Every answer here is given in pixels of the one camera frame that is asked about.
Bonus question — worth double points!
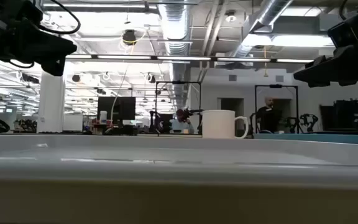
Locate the black ceiling device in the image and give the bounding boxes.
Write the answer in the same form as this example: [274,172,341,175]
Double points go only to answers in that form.
[122,29,137,47]

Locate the black background equipment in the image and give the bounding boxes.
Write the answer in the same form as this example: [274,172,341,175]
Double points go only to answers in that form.
[319,98,358,132]

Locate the blue plate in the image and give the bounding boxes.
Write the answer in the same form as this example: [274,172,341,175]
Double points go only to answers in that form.
[252,133,358,145]

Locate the white building pillar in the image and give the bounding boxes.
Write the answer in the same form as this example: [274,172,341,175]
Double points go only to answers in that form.
[36,70,66,134]

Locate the black background rig frame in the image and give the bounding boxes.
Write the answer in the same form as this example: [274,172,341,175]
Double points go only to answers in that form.
[155,80,203,136]
[254,83,300,134]

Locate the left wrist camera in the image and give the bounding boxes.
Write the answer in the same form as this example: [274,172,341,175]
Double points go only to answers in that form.
[7,0,44,27]

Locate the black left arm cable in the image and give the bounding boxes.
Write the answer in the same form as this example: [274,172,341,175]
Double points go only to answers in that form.
[9,0,81,69]

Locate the black computer monitor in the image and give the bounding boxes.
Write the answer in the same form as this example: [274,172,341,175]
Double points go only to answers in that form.
[97,96,137,127]

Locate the white box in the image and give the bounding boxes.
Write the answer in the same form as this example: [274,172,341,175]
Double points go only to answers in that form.
[62,114,84,133]

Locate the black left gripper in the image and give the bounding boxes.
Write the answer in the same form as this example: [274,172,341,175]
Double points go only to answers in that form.
[7,18,78,77]

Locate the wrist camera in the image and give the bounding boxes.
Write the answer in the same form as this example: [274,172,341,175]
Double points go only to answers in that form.
[7,0,44,27]
[327,13,358,48]

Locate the slanted silver ventilation duct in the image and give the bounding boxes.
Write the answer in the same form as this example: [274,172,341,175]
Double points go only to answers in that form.
[228,0,295,58]

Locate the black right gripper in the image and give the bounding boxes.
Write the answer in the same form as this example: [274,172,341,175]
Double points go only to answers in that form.
[293,42,358,88]

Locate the overhead light bar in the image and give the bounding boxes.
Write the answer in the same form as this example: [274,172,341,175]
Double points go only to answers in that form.
[65,54,315,64]

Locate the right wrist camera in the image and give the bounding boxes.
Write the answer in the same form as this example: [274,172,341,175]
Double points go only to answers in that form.
[327,13,358,48]

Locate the white ceramic mug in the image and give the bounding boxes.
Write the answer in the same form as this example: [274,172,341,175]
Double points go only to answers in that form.
[201,109,250,140]

